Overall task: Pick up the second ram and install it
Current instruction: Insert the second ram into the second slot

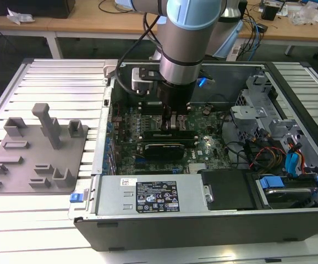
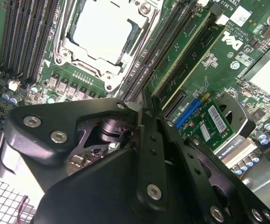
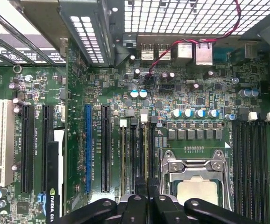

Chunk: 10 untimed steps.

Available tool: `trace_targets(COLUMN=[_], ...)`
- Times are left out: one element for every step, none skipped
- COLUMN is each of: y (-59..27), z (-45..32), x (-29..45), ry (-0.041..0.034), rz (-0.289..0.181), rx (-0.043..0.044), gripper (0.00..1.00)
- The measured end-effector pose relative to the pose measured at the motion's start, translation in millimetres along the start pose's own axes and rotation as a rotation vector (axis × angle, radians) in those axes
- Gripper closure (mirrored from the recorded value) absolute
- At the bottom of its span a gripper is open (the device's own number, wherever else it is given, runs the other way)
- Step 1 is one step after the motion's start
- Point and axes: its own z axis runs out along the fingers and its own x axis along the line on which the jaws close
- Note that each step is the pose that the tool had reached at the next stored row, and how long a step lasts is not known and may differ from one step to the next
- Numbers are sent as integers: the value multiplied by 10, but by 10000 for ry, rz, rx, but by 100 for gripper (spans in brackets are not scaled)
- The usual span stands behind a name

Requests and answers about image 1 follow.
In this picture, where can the small black box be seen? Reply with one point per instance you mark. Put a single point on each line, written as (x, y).
(270, 12)

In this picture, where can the CPU socket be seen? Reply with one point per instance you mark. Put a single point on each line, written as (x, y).
(157, 125)

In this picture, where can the grey metal drive cage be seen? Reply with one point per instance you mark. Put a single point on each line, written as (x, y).
(247, 112)

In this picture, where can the black open PC case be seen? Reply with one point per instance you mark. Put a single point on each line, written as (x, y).
(203, 231)

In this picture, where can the grey parts rack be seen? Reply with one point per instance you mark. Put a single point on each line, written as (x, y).
(38, 156)

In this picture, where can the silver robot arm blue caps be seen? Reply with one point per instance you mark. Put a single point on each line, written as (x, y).
(181, 41)

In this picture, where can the silver chipset heatsink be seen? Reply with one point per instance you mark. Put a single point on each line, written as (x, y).
(197, 168)

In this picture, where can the green motherboard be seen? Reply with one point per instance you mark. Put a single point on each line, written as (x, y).
(203, 129)

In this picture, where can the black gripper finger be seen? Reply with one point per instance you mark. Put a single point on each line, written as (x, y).
(166, 118)

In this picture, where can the large black box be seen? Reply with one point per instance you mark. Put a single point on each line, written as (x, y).
(38, 8)

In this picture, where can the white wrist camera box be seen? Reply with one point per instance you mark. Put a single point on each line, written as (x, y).
(138, 82)

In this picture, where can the clear plastic bags pile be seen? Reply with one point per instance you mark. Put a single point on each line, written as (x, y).
(307, 15)

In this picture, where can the black rating label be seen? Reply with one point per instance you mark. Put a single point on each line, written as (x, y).
(157, 196)

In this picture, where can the blue case latch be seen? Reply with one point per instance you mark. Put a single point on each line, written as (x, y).
(76, 198)

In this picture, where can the hard disk in blue carrier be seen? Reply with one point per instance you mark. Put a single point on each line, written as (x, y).
(270, 182)

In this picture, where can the crumpled clear plastic bag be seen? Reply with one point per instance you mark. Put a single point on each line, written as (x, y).
(20, 17)

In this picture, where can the silver power supply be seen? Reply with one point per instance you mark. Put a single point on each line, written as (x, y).
(115, 192)

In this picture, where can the black RAM slot bank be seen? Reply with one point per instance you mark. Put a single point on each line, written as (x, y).
(196, 140)
(145, 110)

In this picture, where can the black graphics card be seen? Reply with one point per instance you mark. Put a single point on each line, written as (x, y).
(164, 151)

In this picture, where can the wooden desk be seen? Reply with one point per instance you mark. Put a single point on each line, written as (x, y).
(65, 23)

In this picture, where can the black power adapter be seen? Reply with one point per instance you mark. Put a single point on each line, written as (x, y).
(262, 28)

